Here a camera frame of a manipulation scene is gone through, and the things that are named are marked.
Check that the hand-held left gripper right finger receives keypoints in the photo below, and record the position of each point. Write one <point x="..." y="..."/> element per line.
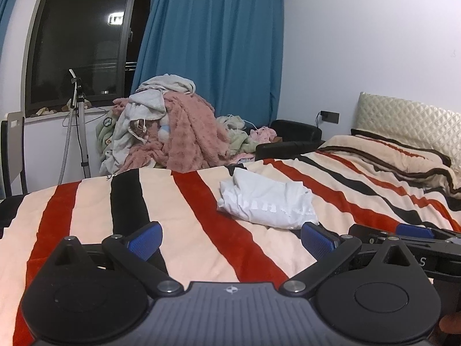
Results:
<point x="317" y="239"/>

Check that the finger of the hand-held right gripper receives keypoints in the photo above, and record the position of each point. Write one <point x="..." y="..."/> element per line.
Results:
<point x="374" y="231"/>
<point x="414" y="230"/>

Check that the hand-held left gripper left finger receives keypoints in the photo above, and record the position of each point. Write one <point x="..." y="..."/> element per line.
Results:
<point x="146" y="239"/>

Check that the white t-shirt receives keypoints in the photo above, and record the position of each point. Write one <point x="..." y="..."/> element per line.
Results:
<point x="266" y="202"/>

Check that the person's right forearm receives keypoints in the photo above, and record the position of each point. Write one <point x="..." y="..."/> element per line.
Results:
<point x="452" y="323"/>

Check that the pile of clothes and blankets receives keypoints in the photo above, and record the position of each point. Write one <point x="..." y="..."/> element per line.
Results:
<point x="194" y="133"/>

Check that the red black striped blanket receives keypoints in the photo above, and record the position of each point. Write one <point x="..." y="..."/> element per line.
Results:
<point x="201" y="205"/>

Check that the cream brown striped quilt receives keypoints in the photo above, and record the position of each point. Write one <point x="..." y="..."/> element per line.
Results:
<point x="392" y="158"/>

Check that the black armchair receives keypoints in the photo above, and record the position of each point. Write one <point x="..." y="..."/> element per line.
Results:
<point x="291" y="138"/>

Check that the blue white plush toy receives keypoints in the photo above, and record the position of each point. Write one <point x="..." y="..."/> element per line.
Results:
<point x="165" y="131"/>

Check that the grey hooded sweatshirt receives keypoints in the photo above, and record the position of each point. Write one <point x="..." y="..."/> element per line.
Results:
<point x="126" y="129"/>

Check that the cream quilted headboard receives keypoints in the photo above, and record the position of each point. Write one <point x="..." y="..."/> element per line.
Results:
<point x="407" y="119"/>

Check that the green patterned blanket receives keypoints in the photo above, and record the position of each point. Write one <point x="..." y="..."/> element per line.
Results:
<point x="106" y="133"/>

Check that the small pink garment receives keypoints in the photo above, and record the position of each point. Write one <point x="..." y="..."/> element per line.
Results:
<point x="263" y="135"/>

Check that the light green cloth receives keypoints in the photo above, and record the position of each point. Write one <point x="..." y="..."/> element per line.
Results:
<point x="237" y="140"/>

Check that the garment steamer stand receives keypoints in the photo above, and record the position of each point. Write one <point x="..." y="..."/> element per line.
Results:
<point x="82" y="126"/>

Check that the light grey garment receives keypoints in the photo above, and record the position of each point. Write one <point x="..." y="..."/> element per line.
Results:
<point x="169" y="83"/>

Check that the black grey chair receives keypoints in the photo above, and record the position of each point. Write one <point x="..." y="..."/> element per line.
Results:
<point x="12" y="151"/>

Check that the dark window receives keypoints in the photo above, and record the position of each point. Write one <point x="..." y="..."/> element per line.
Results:
<point x="79" y="43"/>

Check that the wide blue curtain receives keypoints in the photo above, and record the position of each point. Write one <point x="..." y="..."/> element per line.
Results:
<point x="216" y="43"/>

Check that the narrow blue curtain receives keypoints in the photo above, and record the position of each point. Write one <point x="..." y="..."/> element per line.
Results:
<point x="9" y="3"/>

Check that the black wall socket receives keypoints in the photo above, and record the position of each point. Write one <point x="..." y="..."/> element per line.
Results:
<point x="329" y="117"/>

